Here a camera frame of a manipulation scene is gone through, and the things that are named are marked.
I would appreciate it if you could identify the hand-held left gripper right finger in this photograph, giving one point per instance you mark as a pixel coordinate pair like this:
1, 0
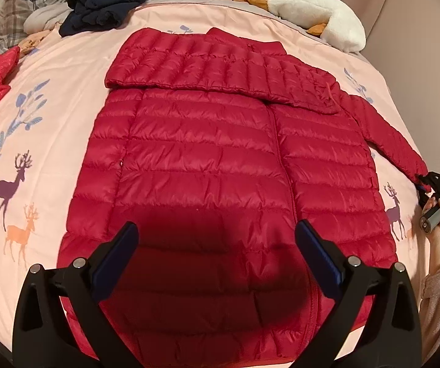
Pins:
314, 251

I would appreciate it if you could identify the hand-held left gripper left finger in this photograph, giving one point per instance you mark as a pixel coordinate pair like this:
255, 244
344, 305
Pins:
118, 249

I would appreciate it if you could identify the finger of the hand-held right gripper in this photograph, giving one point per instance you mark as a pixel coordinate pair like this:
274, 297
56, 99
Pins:
422, 188

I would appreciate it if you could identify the red puffer jacket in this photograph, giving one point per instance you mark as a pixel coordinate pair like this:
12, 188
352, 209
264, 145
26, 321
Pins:
204, 153

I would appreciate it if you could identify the pink deer printed duvet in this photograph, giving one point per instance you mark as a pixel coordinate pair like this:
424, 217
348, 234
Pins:
70, 103

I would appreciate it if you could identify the white plush goose toy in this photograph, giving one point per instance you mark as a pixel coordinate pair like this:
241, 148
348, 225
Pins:
319, 11

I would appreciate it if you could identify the orange patterned cloth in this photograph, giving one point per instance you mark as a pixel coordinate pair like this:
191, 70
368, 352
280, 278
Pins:
32, 42

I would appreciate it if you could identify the beige crumpled cloth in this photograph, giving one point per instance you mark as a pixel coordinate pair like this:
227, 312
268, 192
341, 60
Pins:
45, 19

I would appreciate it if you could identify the navy blue garment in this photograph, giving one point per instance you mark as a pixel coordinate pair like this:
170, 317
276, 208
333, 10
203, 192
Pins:
101, 4

